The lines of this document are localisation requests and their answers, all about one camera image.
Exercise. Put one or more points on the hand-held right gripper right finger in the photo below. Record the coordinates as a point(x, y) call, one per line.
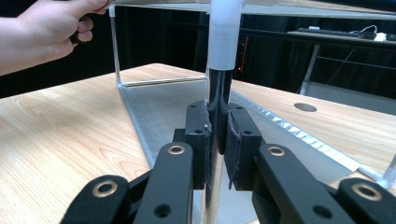
point(241, 149)

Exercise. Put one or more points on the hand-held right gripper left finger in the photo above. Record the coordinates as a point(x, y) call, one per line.
point(200, 161)

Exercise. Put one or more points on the grey fabric metal shelf rack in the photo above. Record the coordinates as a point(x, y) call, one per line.
point(222, 37)

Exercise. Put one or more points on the black computer tower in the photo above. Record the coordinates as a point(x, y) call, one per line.
point(243, 53)

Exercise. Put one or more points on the desk with white legs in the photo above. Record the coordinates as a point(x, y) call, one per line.
point(342, 96)

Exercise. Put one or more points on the black keyboard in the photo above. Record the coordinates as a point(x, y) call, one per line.
point(327, 32)
point(391, 37)

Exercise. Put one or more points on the small white device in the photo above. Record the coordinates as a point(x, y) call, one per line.
point(380, 37)

